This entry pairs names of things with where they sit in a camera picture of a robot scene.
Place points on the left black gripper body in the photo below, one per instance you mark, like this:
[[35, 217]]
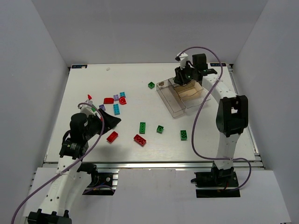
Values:
[[102, 122]]

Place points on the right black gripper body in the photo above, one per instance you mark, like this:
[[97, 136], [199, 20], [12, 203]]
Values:
[[180, 76]]

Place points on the green long lego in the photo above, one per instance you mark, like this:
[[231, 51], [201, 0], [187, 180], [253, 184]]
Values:
[[142, 128]]

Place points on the green square lego top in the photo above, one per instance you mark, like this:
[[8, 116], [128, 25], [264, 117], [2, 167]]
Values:
[[151, 85]]

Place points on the green square lego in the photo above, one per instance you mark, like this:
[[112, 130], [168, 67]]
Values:
[[151, 85], [160, 129]]

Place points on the red brick lego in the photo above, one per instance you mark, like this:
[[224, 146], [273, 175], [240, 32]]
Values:
[[140, 140], [112, 137]]

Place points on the green brick lego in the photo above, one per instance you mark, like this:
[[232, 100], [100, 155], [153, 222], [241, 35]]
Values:
[[183, 135]]

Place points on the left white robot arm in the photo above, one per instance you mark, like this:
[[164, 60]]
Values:
[[73, 175]]

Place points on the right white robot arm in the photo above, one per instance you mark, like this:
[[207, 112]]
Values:
[[232, 113]]

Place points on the cyan long lego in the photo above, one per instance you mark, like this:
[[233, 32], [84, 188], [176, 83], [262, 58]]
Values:
[[116, 109]]

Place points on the clear brown tinted container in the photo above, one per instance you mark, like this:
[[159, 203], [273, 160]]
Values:
[[187, 92]]

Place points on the purple square lego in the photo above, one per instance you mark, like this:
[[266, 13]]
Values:
[[102, 107]]

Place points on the red sloped lego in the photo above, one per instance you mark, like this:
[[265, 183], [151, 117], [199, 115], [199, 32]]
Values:
[[108, 101]]

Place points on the clear front container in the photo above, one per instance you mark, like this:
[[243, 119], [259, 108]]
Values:
[[194, 102]]

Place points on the red round lego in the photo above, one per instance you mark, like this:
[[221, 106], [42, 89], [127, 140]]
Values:
[[122, 101]]

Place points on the lilac square lego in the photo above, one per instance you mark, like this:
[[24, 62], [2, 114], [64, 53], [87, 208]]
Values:
[[116, 97]]

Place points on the blue label sticker right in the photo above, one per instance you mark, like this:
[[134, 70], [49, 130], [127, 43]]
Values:
[[218, 64]]

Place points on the blue label sticker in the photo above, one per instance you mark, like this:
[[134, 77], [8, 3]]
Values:
[[79, 66], [218, 64]]

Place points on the clear narrow container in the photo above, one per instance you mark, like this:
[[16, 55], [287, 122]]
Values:
[[171, 99]]

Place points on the cyan small lego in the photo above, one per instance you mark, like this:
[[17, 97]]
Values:
[[122, 94]]

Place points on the blue label sticker left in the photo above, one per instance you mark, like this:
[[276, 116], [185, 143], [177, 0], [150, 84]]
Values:
[[79, 66]]

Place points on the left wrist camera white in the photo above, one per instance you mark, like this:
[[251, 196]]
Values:
[[87, 109]]

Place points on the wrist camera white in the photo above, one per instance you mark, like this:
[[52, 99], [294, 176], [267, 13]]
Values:
[[182, 58], [87, 109]]

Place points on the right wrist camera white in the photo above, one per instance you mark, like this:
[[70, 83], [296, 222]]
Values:
[[182, 58]]

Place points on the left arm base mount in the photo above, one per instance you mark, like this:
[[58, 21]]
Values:
[[101, 182]]

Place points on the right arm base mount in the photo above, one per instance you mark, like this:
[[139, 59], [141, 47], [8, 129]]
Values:
[[208, 187]]

